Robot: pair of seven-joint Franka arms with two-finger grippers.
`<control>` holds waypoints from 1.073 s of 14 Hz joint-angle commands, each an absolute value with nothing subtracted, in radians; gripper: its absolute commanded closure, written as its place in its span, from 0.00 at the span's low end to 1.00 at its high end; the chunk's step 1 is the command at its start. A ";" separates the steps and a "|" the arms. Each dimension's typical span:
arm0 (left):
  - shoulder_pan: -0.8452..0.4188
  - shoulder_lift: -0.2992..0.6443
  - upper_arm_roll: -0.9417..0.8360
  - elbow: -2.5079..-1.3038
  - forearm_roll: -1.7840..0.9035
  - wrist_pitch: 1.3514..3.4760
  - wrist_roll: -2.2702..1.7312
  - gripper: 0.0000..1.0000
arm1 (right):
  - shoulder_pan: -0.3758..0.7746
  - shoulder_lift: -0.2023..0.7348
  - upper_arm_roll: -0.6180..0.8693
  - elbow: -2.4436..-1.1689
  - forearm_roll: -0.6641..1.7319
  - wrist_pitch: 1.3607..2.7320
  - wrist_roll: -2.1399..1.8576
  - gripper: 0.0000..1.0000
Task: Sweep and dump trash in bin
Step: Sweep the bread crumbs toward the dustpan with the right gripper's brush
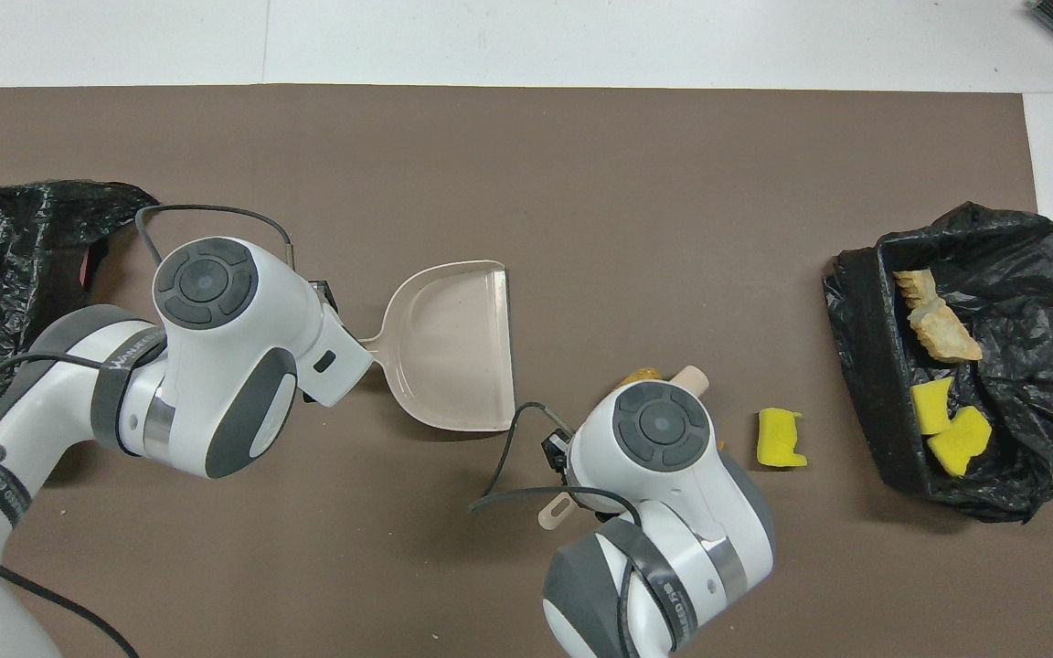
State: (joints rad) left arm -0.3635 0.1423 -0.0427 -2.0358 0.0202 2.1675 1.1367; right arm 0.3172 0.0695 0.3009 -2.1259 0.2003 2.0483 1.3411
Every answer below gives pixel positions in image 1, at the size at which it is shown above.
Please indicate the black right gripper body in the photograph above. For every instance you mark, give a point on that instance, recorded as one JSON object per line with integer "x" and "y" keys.
{"x": 557, "y": 452}

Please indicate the orange brown foam chunk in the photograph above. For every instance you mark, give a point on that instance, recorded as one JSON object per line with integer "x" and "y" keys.
{"x": 641, "y": 376}

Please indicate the beige plastic dustpan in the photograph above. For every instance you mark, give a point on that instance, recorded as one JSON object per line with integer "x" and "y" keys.
{"x": 453, "y": 347}

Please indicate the beige hand brush black bristles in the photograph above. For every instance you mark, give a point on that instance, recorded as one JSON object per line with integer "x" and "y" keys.
{"x": 691, "y": 376}

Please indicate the yellow sponge piece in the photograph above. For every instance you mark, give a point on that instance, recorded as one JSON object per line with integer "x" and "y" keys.
{"x": 930, "y": 409}
{"x": 778, "y": 439}
{"x": 961, "y": 443}

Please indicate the beige foam chunk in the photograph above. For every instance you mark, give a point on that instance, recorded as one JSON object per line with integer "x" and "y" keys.
{"x": 916, "y": 286}
{"x": 945, "y": 334}

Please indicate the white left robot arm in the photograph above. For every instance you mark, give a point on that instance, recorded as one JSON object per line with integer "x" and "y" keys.
{"x": 216, "y": 366}

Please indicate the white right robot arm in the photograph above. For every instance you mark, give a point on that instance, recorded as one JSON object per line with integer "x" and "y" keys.
{"x": 673, "y": 548}

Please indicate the red plastic bin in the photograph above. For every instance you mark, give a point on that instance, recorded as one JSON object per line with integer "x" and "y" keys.
{"x": 86, "y": 267}

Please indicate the open black bag lined bin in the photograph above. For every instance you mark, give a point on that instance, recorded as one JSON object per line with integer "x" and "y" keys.
{"x": 1020, "y": 311}

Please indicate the brown table mat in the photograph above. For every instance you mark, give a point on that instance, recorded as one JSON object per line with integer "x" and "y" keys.
{"x": 581, "y": 146}

